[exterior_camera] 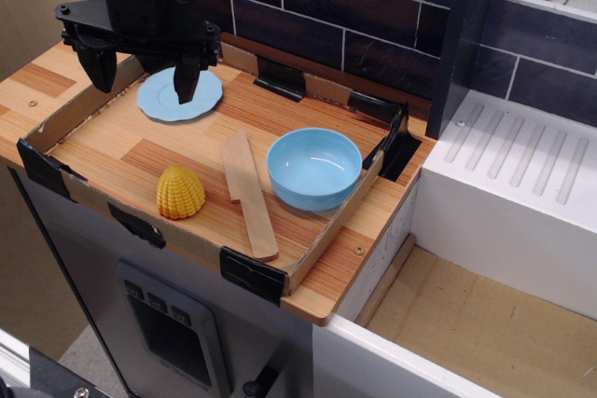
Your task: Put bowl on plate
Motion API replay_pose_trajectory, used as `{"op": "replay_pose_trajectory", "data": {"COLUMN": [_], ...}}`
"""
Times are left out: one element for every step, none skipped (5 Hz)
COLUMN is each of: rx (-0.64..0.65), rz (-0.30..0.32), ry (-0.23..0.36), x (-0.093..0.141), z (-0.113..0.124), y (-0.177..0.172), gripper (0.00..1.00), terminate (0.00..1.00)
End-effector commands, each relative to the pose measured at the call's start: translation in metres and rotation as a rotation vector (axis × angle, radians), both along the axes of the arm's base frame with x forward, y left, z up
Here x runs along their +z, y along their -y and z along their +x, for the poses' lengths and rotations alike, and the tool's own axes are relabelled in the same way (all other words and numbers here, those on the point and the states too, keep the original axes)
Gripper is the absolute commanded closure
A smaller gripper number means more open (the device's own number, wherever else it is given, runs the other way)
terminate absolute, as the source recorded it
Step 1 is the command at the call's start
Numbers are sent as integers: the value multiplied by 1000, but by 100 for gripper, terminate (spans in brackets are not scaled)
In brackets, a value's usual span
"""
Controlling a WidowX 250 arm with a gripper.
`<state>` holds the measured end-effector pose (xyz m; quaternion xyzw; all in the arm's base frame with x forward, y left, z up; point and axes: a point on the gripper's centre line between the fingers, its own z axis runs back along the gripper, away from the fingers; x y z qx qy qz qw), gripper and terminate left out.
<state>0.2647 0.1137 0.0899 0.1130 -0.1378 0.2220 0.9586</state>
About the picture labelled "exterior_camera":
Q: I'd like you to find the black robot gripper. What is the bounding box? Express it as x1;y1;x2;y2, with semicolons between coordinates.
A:
54;0;220;104

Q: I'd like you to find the light blue plastic bowl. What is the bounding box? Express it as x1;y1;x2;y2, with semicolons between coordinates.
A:
267;128;362;212

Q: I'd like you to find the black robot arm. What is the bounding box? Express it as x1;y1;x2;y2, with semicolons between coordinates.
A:
55;0;220;103

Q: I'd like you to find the light blue scalloped plate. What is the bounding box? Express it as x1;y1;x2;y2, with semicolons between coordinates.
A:
137;67;223;122

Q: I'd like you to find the yellow toy corn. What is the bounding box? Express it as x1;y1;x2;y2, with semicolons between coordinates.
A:
156;165;206;220

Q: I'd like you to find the taped cardboard tray border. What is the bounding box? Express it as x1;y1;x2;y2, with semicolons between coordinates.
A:
24;44;434;321

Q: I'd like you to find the wooden toy knife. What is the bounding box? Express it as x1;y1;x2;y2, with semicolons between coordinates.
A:
220;131;279;262

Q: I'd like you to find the grey toy oven front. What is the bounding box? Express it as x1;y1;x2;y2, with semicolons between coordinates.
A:
14;173;313;397

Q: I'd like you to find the white toy sink basin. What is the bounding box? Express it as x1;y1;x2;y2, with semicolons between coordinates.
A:
312;91;596;397

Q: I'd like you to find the dark grey vertical post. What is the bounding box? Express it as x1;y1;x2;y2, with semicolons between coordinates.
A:
426;0;491;140

